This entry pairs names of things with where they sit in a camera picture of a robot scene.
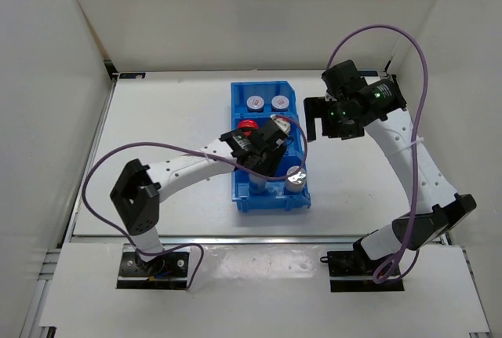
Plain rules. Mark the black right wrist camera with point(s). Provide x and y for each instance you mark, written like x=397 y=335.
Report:
x=343 y=79

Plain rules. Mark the red-lid sauce jar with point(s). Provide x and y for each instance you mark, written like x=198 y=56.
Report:
x=247 y=126

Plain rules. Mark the silver-lid spice bottle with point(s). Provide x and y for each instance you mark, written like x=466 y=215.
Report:
x=257 y=185
x=296 y=183

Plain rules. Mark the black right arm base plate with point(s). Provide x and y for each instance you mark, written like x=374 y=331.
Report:
x=349 y=273

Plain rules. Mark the blue three-compartment plastic bin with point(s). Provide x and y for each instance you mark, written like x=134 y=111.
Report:
x=274 y=196

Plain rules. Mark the grey-lid dark jar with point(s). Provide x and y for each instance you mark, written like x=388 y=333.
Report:
x=255 y=104
x=280 y=103

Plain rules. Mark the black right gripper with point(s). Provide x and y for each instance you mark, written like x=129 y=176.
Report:
x=318 y=108

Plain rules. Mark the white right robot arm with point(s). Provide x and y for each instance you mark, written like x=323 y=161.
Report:
x=379 y=109

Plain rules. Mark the aluminium front table rail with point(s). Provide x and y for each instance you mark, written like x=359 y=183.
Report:
x=223 y=240

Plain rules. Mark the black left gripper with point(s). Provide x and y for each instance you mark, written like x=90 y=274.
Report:
x=269 y=168

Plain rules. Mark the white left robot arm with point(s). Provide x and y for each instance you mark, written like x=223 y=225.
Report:
x=140 y=189

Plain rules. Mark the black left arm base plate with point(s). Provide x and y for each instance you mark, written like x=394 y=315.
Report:
x=166 y=272

